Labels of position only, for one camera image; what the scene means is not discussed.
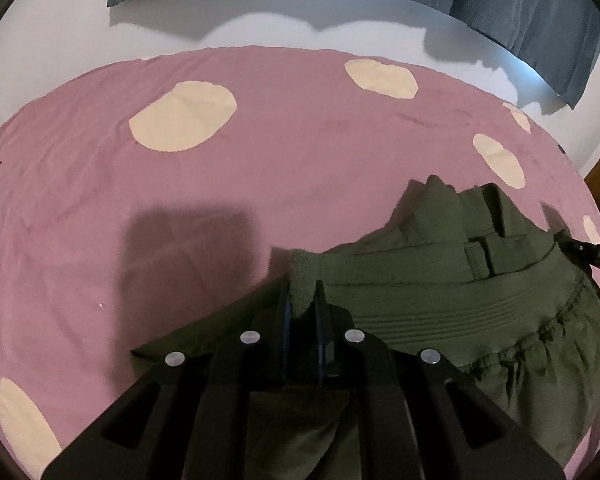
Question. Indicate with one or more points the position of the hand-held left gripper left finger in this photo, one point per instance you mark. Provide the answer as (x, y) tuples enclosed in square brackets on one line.
[(284, 320)]

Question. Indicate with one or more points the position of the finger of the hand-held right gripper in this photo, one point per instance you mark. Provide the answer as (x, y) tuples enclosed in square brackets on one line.
[(577, 249)]

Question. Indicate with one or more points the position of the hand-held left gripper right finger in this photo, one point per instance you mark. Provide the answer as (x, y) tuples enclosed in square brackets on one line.
[(322, 325)]

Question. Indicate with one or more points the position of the olive green jacket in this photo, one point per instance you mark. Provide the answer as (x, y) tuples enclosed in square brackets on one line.
[(455, 300)]

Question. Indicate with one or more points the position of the pink dotted bed sheet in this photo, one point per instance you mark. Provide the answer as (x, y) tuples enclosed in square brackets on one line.
[(280, 160)]

